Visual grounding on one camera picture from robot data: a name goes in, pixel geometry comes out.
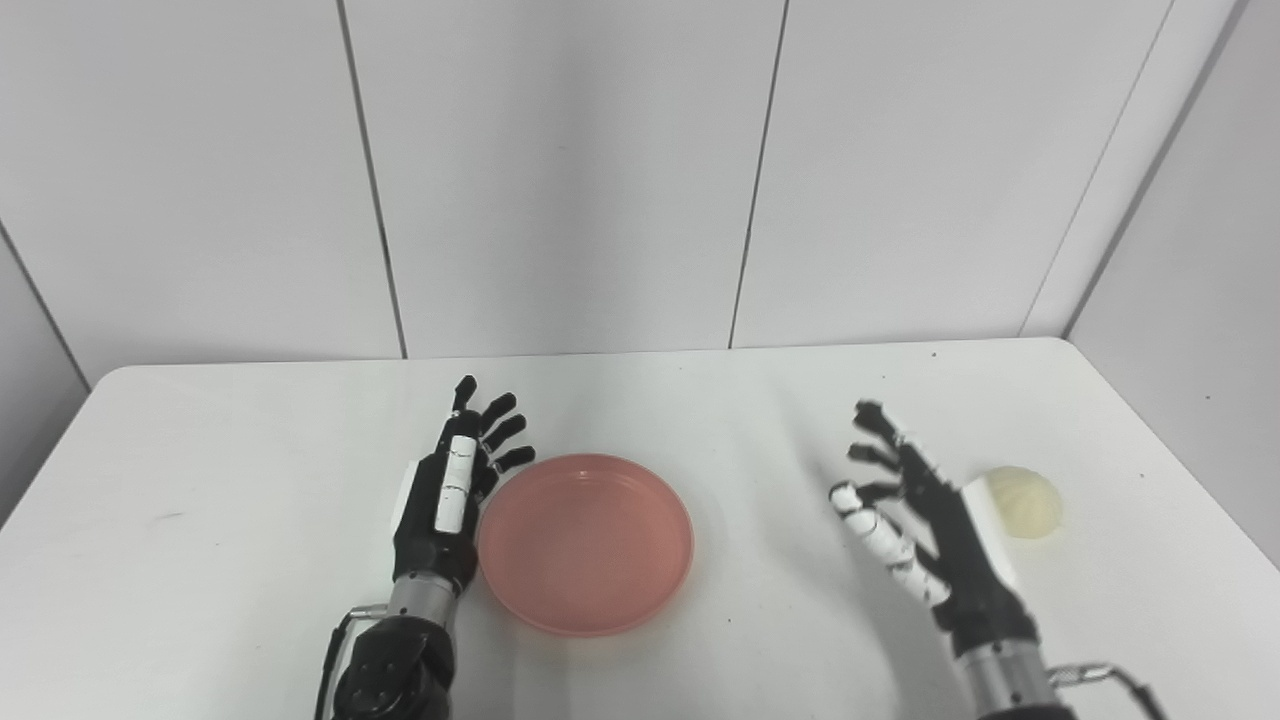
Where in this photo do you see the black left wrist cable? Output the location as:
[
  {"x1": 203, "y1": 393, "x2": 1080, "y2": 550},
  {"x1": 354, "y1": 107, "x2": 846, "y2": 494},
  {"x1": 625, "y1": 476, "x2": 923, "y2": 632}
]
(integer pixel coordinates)
[{"x1": 313, "y1": 603, "x2": 392, "y2": 720}]

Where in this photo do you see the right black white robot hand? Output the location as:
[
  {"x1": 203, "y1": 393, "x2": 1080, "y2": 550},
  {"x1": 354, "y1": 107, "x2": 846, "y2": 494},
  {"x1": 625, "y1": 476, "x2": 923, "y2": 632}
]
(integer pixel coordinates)
[{"x1": 828, "y1": 400, "x2": 1041, "y2": 659}]

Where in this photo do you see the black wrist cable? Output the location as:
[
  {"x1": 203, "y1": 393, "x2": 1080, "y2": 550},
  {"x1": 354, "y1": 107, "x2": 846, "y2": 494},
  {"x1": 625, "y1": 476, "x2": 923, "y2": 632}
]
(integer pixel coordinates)
[
  {"x1": 313, "y1": 603, "x2": 392, "y2": 720},
  {"x1": 1048, "y1": 660, "x2": 1171, "y2": 720}
]

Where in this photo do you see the cream steamed bun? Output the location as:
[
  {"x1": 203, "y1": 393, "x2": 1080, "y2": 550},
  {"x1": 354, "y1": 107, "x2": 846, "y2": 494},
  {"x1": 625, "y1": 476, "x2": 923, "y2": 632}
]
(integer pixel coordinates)
[{"x1": 985, "y1": 466, "x2": 1064, "y2": 540}]

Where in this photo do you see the pink round plate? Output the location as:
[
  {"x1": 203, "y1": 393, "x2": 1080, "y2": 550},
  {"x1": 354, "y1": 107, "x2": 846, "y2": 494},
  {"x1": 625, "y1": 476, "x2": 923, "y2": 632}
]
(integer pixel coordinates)
[{"x1": 476, "y1": 453, "x2": 696, "y2": 638}]

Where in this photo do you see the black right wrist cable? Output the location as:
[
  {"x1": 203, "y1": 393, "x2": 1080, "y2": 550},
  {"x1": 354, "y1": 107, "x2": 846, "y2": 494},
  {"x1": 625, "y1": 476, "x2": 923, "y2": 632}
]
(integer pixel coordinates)
[{"x1": 1048, "y1": 660, "x2": 1171, "y2": 720}]

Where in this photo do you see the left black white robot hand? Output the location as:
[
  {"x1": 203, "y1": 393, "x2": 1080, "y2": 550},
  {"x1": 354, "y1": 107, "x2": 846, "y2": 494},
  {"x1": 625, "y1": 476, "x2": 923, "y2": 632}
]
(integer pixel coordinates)
[{"x1": 390, "y1": 375, "x2": 537, "y2": 598}]

